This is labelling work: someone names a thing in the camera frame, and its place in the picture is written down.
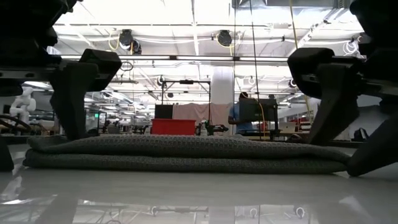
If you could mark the long ceiling light bar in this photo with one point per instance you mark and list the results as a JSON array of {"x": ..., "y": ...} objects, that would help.
[{"x": 202, "y": 58}]

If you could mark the black box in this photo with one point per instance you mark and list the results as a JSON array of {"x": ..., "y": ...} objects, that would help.
[{"x": 163, "y": 111}]

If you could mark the black camera frame stand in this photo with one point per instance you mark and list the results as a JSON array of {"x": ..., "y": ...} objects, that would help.
[{"x": 186, "y": 81}]

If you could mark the black computer monitor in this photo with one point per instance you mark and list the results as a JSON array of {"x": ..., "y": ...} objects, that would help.
[{"x": 256, "y": 110}]

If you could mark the white humanoid robot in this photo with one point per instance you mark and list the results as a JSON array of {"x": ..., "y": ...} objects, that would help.
[{"x": 23, "y": 104}]

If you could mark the black table frame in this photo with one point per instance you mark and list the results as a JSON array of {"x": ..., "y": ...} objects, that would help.
[{"x": 342, "y": 143}]

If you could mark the grey waffle weave towel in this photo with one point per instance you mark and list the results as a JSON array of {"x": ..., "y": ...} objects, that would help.
[{"x": 186, "y": 155}]

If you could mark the white building pillar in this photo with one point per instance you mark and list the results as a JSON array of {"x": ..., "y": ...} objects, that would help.
[{"x": 222, "y": 84}]

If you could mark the red plastic bin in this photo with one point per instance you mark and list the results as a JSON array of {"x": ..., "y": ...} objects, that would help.
[{"x": 174, "y": 127}]

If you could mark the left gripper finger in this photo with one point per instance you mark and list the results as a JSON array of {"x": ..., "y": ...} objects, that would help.
[
  {"x": 76, "y": 102},
  {"x": 4, "y": 155}
]

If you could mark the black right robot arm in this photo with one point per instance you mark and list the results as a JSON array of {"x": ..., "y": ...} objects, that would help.
[{"x": 379, "y": 15}]

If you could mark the small black robot arm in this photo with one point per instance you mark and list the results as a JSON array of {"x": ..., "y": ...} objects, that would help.
[{"x": 214, "y": 128}]

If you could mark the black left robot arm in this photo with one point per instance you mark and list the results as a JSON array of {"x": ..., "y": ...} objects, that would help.
[{"x": 28, "y": 18}]

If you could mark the black backpack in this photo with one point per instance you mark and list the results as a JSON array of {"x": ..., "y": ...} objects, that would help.
[{"x": 360, "y": 135}]

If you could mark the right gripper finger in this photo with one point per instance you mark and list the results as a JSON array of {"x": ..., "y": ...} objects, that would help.
[
  {"x": 337, "y": 102},
  {"x": 376, "y": 149}
]

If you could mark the pink hanging cloth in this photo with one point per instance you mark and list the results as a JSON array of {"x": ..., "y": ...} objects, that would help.
[{"x": 202, "y": 113}]

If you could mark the person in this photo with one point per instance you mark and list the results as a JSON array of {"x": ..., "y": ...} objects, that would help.
[{"x": 234, "y": 119}]

